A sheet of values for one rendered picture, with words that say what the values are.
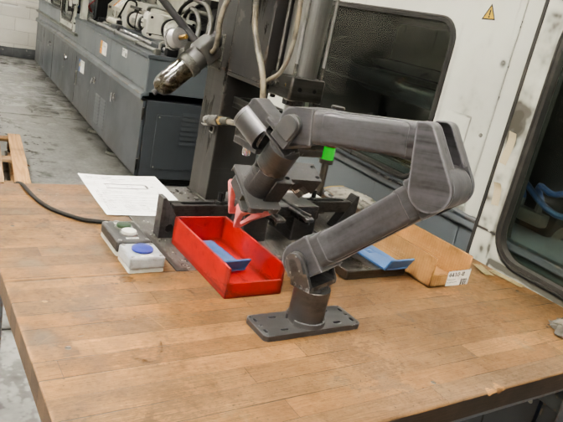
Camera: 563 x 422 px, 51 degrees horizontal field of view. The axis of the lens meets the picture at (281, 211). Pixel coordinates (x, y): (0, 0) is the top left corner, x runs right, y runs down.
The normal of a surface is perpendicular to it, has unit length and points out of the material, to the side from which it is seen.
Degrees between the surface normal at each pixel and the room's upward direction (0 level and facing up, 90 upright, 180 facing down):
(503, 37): 90
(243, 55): 90
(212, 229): 90
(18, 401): 0
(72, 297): 0
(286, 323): 0
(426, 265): 90
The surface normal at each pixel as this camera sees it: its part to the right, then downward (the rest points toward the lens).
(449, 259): -0.83, 0.00
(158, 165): 0.47, 0.36
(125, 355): 0.20, -0.93
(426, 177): -0.60, 0.13
